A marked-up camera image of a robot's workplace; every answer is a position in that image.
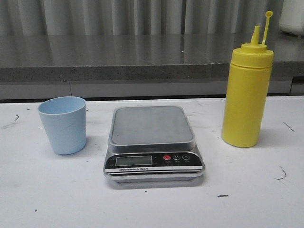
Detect light blue plastic cup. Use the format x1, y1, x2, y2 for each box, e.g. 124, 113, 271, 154
38, 96, 86, 155

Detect yellow squeeze bottle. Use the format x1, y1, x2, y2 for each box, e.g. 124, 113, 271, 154
222, 11, 274, 148

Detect silver digital kitchen scale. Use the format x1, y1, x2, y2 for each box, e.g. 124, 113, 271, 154
104, 105, 205, 183

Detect grey stone counter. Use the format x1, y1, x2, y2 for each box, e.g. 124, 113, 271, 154
0, 33, 304, 100

